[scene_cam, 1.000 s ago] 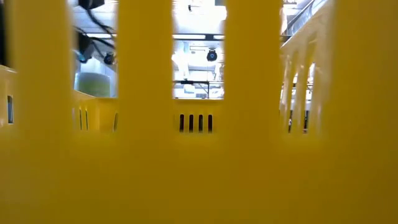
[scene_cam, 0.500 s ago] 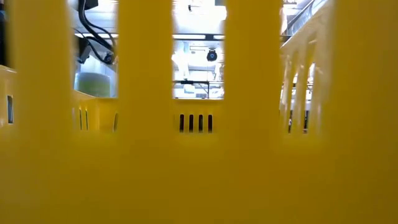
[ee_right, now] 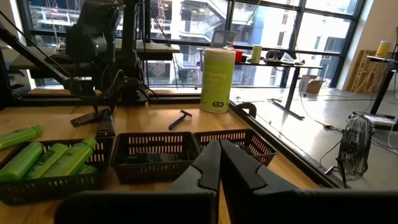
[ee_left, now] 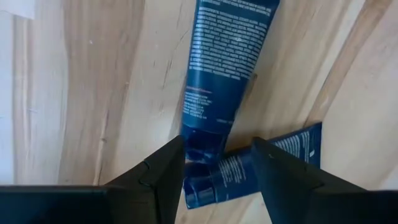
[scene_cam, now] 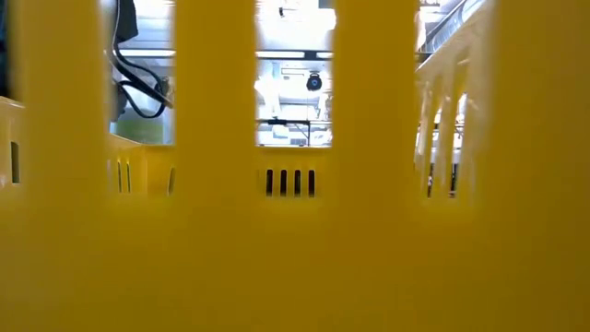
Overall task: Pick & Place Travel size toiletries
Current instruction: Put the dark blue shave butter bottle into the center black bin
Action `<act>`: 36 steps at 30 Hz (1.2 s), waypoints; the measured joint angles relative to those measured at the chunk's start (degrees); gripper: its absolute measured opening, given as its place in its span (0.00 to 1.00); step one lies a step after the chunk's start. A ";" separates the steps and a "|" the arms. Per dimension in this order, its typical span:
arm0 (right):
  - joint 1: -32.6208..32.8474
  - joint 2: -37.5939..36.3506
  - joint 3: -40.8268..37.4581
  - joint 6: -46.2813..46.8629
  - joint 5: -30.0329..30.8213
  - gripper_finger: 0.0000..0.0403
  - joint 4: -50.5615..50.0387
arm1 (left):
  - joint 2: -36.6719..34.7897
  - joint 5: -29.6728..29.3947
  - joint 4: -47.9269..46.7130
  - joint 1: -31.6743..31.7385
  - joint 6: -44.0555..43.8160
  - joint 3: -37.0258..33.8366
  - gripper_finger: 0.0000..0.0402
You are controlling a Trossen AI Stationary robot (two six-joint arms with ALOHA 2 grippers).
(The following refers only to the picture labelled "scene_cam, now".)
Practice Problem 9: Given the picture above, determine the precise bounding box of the black metal frame stand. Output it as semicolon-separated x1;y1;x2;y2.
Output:
256;118;333;148

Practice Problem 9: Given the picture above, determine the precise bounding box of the yellow slotted plastic basket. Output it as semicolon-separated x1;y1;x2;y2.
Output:
0;0;590;332

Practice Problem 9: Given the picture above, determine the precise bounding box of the green wipes canister white lid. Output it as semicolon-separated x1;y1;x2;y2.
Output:
112;117;175;145

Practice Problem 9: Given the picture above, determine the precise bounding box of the black aluminium table frame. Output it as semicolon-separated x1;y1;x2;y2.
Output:
421;0;485;53

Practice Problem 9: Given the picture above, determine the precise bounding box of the long ceiling light fixture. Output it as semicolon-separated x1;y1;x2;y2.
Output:
117;47;334;61

